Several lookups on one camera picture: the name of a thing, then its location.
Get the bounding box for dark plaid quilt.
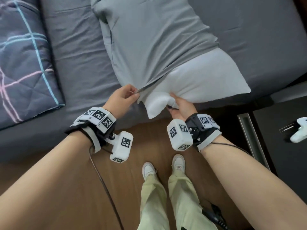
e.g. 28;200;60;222
0;0;66;131

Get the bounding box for person's white left shoe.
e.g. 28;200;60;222
142;162;156;181

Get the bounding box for left wrist strap with markers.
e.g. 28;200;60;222
65;107;117;154

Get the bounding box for wrist strap with markers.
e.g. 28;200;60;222
185;113;222;152
65;107;117;154

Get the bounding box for person's left forearm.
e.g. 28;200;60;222
0;131;96;230

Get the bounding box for person's white shoe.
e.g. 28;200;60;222
142;162;156;181
171;154;186;174

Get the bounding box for white pillow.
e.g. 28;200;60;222
144;48;252;119

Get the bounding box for black nightstand with metal handle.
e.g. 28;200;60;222
237;97;307;180

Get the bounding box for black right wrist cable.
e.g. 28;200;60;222
211;142;252;156

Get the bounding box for person's right forearm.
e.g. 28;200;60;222
200;135;307;230

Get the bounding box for person's light green trousers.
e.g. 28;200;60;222
137;170;219;230

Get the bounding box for dark grey bed sheet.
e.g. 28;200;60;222
0;0;307;163

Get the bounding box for white game controller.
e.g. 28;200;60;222
289;117;307;143

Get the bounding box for right wrist strap with markers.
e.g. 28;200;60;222
185;113;222;152

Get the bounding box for person's white right shoe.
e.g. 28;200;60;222
171;154;186;174

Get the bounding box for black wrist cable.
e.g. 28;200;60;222
89;146;125;230
211;142;252;156

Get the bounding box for person's right hand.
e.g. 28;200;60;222
169;93;198;122

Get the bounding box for person's left hand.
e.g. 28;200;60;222
102;83;140;119

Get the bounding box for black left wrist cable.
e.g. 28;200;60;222
89;146;125;230

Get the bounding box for grey pillowcase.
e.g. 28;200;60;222
90;0;220;104

